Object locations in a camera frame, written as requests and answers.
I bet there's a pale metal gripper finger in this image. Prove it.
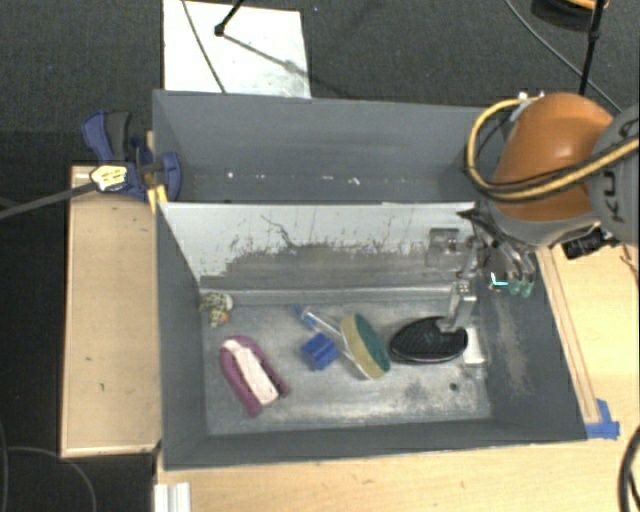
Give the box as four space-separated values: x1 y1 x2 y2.
437 279 479 335
425 227 463 270

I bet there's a yellow and green round sponge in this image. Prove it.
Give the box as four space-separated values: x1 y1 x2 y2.
339 312 393 382

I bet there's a clear tool with blue end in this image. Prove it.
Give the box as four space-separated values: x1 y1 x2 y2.
290 303 362 369

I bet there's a blue block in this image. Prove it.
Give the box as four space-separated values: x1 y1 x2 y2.
300 331 342 373

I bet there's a grey metal bin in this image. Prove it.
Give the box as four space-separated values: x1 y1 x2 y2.
151 88 589 471

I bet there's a purple and white curved toy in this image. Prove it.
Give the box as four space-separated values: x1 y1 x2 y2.
218 334 292 419

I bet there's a small patterned toy animal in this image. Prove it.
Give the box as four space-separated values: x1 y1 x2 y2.
198 291 236 330

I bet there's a pale wood board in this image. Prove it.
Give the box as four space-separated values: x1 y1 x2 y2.
59 164 164 459

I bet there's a black cylinder on white bracket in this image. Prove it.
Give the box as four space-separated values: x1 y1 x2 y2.
560 225 620 261

